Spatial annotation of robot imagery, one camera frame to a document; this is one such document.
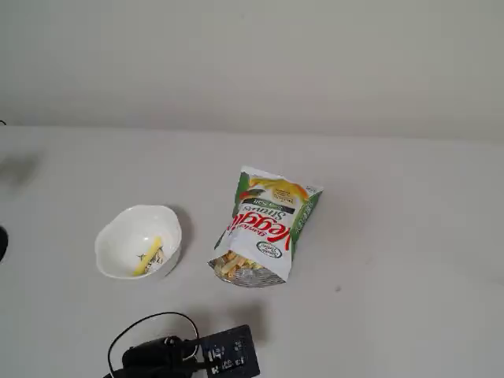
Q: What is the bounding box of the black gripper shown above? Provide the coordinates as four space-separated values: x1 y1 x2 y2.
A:
121 335 202 378

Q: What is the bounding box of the yellow veggie straw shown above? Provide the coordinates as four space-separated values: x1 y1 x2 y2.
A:
132 235 164 276

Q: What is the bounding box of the pile of veggie straws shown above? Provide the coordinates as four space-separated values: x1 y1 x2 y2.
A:
214 251 265 281

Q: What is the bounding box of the white ceramic bowl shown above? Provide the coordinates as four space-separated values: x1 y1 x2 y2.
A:
94 204 183 280

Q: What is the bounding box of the veggie straws snack packet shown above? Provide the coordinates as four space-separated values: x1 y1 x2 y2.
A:
207 165 324 288

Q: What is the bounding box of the black cable loop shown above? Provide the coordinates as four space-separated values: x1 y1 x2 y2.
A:
108 312 200 375

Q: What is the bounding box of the black camera circuit board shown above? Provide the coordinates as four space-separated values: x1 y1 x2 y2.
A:
198 324 261 378

